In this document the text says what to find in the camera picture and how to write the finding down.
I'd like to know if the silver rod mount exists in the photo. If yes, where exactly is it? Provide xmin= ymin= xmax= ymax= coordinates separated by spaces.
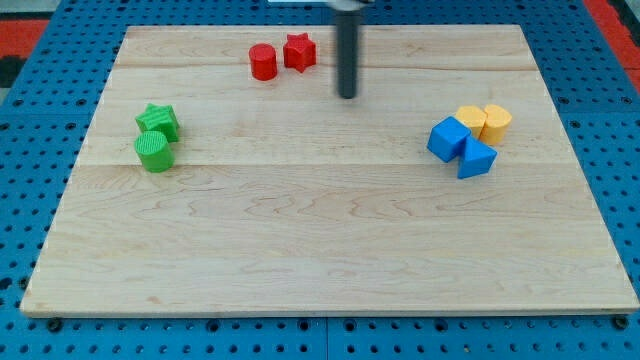
xmin=327 ymin=0 xmax=373 ymax=11

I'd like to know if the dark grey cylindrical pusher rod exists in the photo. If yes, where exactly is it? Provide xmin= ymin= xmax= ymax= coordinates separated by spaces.
xmin=335 ymin=10 xmax=360 ymax=99

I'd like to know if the light wooden board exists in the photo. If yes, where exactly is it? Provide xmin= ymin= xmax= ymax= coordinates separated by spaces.
xmin=21 ymin=25 xmax=639 ymax=318

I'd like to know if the blue triangle block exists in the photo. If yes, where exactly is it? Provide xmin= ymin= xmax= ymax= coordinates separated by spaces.
xmin=457 ymin=137 xmax=498 ymax=179

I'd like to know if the blue cube block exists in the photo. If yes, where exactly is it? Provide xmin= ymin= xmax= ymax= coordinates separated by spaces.
xmin=426 ymin=116 xmax=471 ymax=163

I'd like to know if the red cylinder block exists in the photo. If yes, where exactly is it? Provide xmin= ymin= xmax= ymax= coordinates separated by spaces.
xmin=248 ymin=43 xmax=278 ymax=81

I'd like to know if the green star block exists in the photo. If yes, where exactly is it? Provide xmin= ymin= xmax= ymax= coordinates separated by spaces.
xmin=135 ymin=103 xmax=180 ymax=143

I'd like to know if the yellow heart block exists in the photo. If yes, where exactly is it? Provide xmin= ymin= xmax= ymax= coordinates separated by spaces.
xmin=479 ymin=104 xmax=513 ymax=145

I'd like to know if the red star block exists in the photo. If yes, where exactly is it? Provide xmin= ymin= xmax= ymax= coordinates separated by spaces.
xmin=283 ymin=33 xmax=316 ymax=73

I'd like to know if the yellow hexagon block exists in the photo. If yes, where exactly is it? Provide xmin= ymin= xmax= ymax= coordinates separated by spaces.
xmin=454 ymin=105 xmax=487 ymax=139

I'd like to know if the green cylinder block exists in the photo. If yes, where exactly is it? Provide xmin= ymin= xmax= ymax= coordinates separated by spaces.
xmin=134 ymin=130 xmax=175 ymax=173

